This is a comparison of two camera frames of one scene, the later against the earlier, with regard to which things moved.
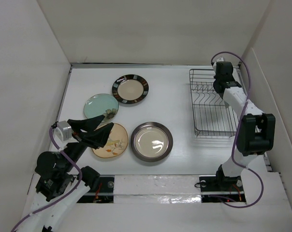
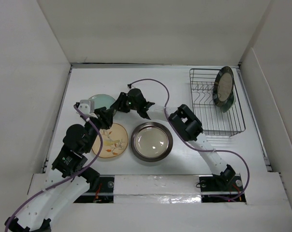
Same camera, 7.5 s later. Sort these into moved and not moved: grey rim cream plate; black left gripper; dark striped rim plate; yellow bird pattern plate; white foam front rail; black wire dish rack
Moved: dark striped rim plate; black left gripper
Not moved: black wire dish rack; white foam front rail; grey rim cream plate; yellow bird pattern plate
